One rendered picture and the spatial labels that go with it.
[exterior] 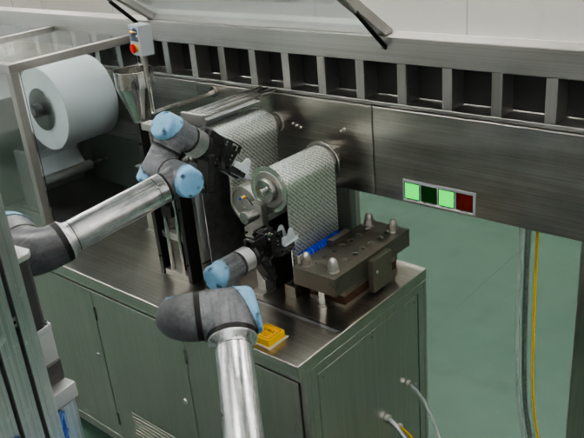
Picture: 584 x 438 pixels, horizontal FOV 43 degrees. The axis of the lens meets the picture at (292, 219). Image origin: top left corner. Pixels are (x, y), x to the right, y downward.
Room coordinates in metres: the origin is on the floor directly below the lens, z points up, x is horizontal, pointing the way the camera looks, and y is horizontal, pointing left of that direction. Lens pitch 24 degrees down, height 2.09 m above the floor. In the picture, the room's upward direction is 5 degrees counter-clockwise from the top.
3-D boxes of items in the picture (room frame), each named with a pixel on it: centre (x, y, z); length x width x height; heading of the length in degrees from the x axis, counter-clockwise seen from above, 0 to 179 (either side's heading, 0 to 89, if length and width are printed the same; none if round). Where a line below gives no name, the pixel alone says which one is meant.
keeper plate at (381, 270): (2.05, -0.26, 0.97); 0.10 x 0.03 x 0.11; 137
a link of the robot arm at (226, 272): (1.86, 0.20, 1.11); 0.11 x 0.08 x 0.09; 137
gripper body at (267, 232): (1.98, 0.09, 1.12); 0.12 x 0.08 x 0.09; 137
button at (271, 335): (1.83, 0.10, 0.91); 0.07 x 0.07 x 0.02; 47
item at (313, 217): (2.16, -0.07, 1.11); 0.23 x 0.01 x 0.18; 137
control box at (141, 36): (2.50, 0.44, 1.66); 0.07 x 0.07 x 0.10; 37
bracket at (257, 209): (2.10, 0.11, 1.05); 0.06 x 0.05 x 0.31; 137
